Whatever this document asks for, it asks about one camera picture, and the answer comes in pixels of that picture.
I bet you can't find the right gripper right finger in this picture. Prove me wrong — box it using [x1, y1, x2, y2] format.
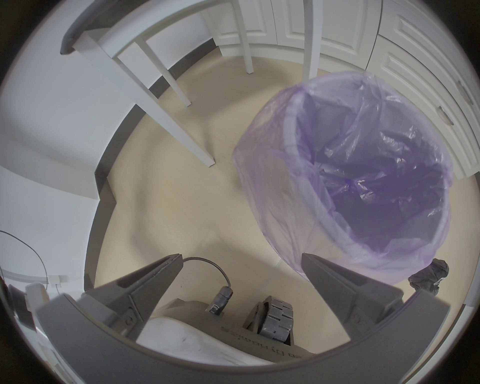
[301, 253, 405, 342]

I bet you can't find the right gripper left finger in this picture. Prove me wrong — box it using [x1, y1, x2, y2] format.
[80, 254, 184, 340]

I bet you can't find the black plastic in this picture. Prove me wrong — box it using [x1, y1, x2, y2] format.
[408, 259, 449, 297]

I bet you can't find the purple plastic bag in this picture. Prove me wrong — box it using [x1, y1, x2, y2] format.
[232, 71, 454, 284]

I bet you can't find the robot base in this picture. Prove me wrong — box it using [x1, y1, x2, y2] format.
[137, 295, 319, 366]

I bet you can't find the white trash bin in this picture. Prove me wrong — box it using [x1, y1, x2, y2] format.
[259, 75, 452, 282]

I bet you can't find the grey and white chair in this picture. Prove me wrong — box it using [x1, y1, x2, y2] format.
[60, 0, 323, 167]

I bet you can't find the white wardrobe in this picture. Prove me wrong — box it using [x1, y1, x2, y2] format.
[202, 0, 480, 181]

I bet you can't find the black cable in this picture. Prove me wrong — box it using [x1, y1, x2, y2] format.
[182, 257, 235, 315]
[0, 230, 50, 281]

